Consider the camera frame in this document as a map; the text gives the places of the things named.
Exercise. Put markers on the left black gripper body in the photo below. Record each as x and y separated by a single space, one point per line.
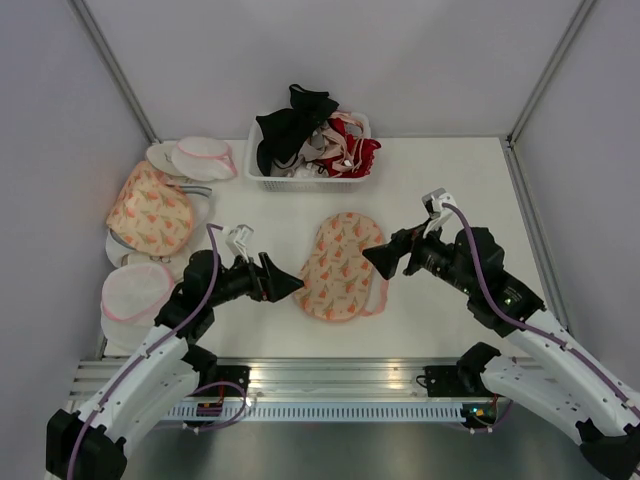
240 281

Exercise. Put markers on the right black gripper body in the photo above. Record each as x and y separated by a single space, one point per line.
431 254

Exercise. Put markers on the tulip print mesh laundry bag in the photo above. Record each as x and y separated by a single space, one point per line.
340 284

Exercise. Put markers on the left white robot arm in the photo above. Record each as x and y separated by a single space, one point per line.
96 440

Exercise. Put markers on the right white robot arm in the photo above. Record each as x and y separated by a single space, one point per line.
591 406

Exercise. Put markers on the cream laundry bag with glasses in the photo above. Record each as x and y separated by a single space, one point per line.
121 254

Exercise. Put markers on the white grey-trim laundry bag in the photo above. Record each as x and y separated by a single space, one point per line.
200 200

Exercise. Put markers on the red bra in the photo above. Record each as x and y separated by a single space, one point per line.
353 152

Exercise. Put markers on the large white pink-trim mesh bag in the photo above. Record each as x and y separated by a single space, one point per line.
131 298

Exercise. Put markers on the beige pink bra in basket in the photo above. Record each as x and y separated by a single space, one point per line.
317 147

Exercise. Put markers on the cream embroidered laundry bag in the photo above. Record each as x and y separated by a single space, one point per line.
159 155

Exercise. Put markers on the black bra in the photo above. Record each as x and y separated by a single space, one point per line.
285 131

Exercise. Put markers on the white plastic basket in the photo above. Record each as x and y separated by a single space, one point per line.
285 184

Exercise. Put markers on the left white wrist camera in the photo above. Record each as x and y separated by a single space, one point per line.
237 239

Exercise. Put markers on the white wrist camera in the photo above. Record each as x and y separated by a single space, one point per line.
237 239
437 205

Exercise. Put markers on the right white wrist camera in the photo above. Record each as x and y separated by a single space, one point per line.
437 205

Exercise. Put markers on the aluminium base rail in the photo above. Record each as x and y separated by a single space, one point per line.
333 379

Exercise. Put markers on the white slotted cable duct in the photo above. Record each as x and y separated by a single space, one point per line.
421 412

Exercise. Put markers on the left aluminium frame post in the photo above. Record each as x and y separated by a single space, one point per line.
105 53

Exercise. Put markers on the aluminium frame post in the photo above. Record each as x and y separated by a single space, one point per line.
553 64
105 53

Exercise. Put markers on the right aluminium frame post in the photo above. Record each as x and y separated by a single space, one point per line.
553 64

